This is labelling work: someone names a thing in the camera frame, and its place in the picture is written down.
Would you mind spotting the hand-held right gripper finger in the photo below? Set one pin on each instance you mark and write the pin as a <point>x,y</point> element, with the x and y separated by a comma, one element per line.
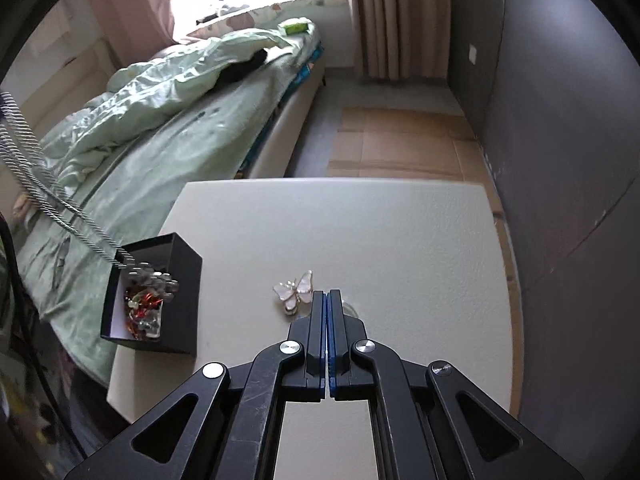
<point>323,330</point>
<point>332,330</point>

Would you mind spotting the white butterfly brooch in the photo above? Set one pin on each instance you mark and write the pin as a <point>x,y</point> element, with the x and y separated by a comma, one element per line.
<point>295,292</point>

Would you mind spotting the black jewelry box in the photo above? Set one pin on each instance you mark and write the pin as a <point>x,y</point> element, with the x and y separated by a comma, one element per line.
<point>185,300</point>

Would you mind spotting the white low table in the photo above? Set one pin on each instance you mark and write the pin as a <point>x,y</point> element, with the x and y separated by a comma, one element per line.
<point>375,240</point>

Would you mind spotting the bed with green sheet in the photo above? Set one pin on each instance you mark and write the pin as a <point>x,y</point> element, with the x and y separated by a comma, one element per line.
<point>150,160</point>

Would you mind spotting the small hair clip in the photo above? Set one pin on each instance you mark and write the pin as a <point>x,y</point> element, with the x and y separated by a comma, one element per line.
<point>61,265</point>

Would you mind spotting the black cloth item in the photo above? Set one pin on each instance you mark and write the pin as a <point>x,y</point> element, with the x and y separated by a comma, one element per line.
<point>245,66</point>

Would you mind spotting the light green quilt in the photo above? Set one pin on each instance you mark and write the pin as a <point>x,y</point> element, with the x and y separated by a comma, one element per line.
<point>165,90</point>

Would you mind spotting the small green box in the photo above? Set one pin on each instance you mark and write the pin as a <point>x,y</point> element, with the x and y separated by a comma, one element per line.
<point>296,26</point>

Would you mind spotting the pink curtain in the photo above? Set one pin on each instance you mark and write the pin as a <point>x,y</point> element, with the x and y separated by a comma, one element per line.
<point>135,10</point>
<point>395,15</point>

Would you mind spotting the printed window seat cushion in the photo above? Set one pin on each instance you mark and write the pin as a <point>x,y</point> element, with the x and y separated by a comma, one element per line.
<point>250,15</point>

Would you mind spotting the pink pillow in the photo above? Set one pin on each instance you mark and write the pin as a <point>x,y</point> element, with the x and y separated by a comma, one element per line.
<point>21,207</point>

